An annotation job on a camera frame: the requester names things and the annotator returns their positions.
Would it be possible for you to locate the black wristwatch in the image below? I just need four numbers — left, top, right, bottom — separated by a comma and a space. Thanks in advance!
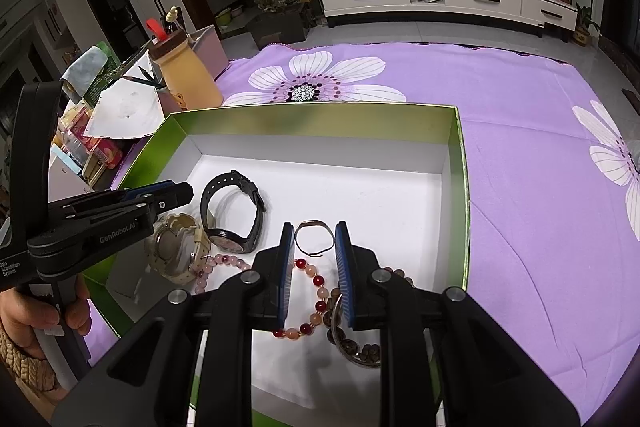
200, 169, 267, 255

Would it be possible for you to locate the red bead bracelet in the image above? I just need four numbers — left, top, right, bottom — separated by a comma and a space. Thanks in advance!
272, 258, 332, 342

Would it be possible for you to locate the green carton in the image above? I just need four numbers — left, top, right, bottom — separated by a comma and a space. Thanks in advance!
82, 41, 123, 108

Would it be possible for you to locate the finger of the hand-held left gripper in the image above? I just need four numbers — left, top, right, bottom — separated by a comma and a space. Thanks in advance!
47, 180, 195, 215
60, 197, 169, 230

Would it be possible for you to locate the pink bead bracelet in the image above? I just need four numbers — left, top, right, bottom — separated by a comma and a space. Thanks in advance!
191, 253, 252, 295

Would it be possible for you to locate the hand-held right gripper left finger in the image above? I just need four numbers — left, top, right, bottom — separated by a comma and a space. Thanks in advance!
50, 221, 296, 427

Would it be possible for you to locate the small potted plant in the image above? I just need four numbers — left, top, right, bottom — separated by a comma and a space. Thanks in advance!
572, 4, 601, 48

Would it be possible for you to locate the person's left hand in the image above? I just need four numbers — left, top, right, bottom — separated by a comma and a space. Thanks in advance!
0, 284, 92, 360

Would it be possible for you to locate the yellow bear bottle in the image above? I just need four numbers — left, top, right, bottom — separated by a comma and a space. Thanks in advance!
146, 18, 224, 110

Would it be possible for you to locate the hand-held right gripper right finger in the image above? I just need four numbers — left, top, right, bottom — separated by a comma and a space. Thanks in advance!
334, 220, 583, 427

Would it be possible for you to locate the beige wristwatch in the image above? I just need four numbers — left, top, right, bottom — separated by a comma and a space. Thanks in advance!
144, 213, 213, 283

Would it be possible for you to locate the person's left forearm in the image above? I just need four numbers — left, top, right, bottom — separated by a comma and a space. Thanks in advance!
0, 322, 58, 395

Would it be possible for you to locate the brown bead bracelet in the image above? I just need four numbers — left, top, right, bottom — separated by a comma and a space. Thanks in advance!
326, 289, 386, 369

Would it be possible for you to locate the purple flowered cloth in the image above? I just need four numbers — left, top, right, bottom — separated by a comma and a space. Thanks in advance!
85, 43, 640, 427

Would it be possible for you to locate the dark fitness band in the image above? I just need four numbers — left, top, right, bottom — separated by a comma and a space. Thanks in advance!
294, 219, 335, 256

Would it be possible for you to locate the green cardboard box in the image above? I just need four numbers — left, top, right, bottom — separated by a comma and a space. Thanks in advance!
82, 103, 472, 427

